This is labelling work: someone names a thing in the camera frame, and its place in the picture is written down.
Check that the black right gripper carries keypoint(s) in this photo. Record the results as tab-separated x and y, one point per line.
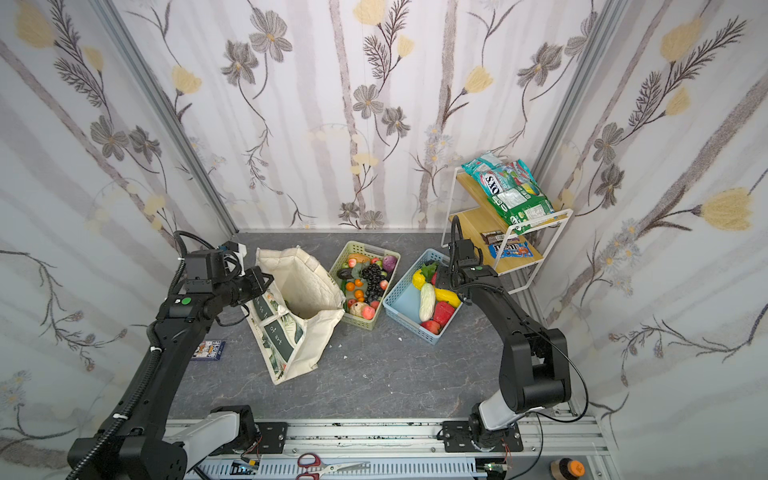
459	264

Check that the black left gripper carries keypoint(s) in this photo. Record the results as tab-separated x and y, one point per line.
255	284

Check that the cream canvas grocery bag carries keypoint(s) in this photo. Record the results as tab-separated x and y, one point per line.
293	321

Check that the light blue plastic basket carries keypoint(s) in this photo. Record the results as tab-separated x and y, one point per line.
403	304

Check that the light green plastic basket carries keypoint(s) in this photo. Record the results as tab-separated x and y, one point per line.
346	273

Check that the pink toy peach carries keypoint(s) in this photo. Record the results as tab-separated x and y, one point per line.
368	312

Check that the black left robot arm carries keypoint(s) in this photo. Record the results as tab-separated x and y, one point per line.
130	444

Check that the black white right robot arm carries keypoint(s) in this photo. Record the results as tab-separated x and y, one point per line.
534	370

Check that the brown candy bag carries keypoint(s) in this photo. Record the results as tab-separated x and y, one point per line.
497	237

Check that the green snack bag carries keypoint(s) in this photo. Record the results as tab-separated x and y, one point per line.
511	190

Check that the yellow toy lemon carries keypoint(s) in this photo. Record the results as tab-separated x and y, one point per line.
418	279

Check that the white metal wooden shelf rack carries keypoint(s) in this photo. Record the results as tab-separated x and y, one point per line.
467	203

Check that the purple toy cabbage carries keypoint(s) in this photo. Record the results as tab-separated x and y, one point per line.
389	263

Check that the blue playing cards box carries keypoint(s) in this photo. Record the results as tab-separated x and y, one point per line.
209	350

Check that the black toy grapes bunch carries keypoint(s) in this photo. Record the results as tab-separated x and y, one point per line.
376	280

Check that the beige toy garlic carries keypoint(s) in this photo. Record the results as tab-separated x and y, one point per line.
357	309

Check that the red handled scissors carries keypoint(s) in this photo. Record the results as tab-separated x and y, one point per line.
312	467

